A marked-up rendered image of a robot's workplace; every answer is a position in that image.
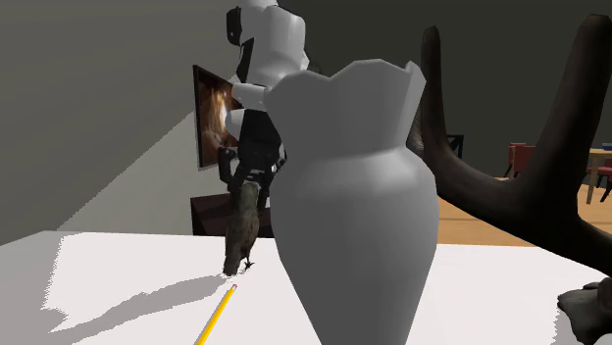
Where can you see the white vase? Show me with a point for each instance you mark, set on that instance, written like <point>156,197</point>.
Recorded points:
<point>354,215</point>

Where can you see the dark brown branched sculpture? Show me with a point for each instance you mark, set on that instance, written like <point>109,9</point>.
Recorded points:
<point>540,191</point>

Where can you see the red chair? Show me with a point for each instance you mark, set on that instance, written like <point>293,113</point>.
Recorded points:
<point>606,174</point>
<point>522,157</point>

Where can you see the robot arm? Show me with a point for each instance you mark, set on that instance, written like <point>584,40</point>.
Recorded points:
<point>277,43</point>

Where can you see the dark chair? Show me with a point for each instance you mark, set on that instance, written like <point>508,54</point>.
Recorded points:
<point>457,145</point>

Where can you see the dark wooden cabinet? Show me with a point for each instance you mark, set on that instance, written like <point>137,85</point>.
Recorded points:
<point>210,217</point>

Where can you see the light wooden table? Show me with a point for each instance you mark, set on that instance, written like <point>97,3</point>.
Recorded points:
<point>597,155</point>

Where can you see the dark green bird figure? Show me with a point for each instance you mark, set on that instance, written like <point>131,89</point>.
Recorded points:
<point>244,224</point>

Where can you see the framed wall picture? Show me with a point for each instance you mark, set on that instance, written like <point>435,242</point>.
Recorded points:
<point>210,114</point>

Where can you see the yellow pencil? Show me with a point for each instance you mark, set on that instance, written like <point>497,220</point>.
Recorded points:
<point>217,313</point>

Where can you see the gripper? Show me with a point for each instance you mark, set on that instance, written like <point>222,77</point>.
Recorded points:
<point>258,138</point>

